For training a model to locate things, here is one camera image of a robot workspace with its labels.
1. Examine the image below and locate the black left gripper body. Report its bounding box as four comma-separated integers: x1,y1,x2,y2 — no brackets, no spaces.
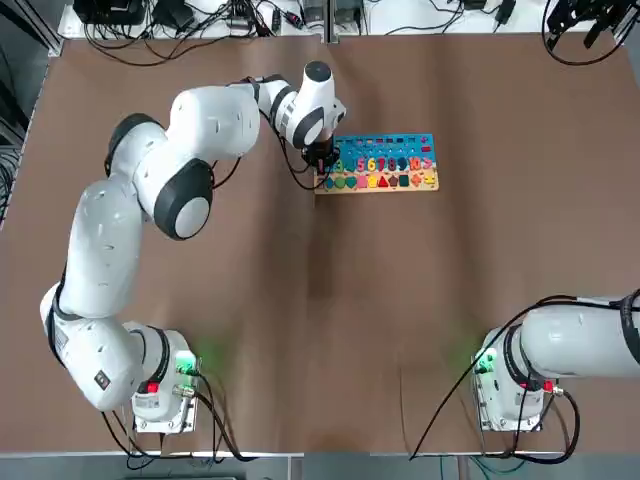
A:
301,141,343,175

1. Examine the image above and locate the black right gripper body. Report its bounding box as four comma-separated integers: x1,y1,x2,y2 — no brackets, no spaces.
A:
548,0,627,25

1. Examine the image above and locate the blue wooden toy board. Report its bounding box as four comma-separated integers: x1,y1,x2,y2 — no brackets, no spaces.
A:
313,133,441,194

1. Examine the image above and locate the black finned power unit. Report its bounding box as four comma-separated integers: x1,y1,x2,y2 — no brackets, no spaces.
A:
303,0,367,27

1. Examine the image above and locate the white desk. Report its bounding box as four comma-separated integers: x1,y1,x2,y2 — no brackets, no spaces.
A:
57,0,614,37

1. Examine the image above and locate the black monitor stand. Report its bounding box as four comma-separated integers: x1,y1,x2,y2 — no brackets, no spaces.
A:
151,0,195,30

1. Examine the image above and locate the black electronics box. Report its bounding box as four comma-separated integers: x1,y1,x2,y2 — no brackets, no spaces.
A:
73,0,147,26

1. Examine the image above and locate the aluminium frame rail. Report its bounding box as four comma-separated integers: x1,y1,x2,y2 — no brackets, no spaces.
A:
27,0,65,57
610,0,640,36

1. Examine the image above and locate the aluminium post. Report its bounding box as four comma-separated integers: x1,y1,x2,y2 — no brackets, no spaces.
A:
323,0,338,45

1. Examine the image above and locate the black cable hub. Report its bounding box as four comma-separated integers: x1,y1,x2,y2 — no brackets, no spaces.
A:
226,10,257,35

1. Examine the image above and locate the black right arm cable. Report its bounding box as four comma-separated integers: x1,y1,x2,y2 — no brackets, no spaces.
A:
408,0,640,461

